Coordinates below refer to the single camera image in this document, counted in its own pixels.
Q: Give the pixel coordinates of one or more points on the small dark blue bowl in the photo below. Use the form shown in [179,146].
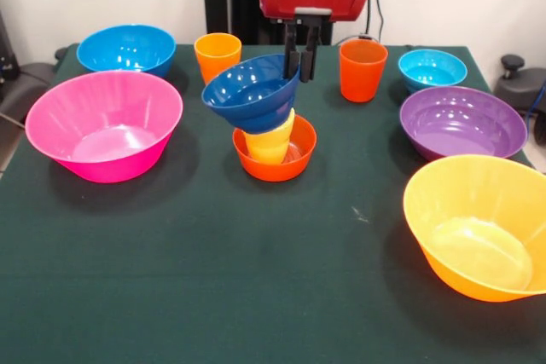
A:
[256,114]

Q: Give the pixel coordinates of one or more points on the yellow cup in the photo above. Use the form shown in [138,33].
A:
[268,144]

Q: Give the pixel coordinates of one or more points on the small red bowl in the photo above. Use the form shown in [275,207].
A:
[277,170]

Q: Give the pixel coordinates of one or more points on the red cup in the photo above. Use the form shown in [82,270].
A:
[362,78]

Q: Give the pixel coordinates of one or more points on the orange cup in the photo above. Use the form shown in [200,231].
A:
[215,55]

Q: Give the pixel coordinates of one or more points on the small cyan bowl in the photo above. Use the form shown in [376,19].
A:
[431,70]

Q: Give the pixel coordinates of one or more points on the purple bowl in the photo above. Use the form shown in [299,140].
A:
[460,125]

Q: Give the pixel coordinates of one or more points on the medium sky blue bowl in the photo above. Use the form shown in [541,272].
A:
[128,46]

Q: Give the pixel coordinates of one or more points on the large pink bowl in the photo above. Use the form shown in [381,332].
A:
[102,125]

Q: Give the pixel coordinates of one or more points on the dark green tablecloth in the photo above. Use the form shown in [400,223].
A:
[273,274]

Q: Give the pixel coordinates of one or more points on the black stand foot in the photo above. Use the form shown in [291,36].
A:
[25,82]
[520,87]

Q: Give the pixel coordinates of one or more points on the large yellow bowl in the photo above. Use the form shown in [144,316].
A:
[478,232]

